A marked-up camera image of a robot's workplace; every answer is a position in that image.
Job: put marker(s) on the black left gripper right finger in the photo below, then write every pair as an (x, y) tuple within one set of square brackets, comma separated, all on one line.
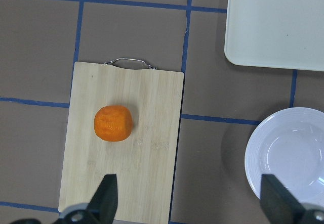
[(277, 203)]

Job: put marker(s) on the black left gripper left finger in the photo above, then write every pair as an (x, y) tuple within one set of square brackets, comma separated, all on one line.
[(103, 205)]

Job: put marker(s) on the white round plate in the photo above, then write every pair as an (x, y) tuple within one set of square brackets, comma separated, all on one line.
[(289, 145)]

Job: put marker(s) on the cream bear tray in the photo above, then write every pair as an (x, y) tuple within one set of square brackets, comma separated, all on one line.
[(285, 34)]

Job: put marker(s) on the orange fruit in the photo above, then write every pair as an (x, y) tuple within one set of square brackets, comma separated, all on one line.
[(113, 123)]

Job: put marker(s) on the bamboo cutting board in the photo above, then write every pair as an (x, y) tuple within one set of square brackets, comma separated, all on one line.
[(144, 162)]

